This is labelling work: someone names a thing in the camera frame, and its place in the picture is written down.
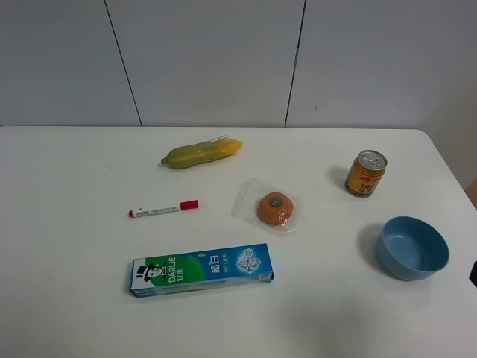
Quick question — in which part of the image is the gold energy drink can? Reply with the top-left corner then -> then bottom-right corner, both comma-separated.
344,150 -> 388,198

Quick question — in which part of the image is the red and white marker pen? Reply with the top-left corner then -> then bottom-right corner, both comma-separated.
128,200 -> 199,219

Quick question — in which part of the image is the orange bun in plastic bag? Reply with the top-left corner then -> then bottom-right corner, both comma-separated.
231,178 -> 303,236

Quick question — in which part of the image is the corn cob with green husk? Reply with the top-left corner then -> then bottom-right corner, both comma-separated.
160,136 -> 243,169

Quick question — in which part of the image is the Darlie toothpaste box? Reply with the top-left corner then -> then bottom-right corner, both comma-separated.
129,243 -> 274,298

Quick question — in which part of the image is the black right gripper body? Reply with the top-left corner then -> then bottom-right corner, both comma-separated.
469,261 -> 477,287

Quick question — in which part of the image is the blue plastic bowl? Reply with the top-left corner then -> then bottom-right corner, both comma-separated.
376,216 -> 449,281

